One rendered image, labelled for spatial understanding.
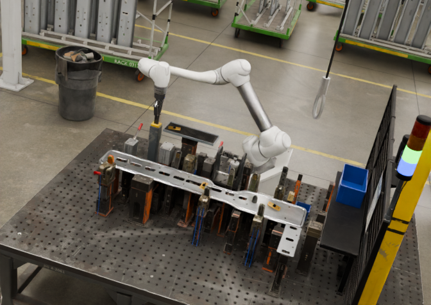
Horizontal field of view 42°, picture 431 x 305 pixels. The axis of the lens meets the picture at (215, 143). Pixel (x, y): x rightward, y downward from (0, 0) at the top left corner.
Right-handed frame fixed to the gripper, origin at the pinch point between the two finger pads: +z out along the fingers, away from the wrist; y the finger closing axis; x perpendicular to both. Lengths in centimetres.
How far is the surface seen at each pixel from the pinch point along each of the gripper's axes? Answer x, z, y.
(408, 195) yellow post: 158, -45, 86
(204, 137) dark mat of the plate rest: 35.8, 2.9, 0.8
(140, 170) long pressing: 7.0, 18.9, 37.9
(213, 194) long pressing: 57, 19, 40
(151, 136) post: -1.0, 12.3, 3.5
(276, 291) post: 112, 48, 73
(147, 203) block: 20, 31, 53
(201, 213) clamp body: 56, 24, 55
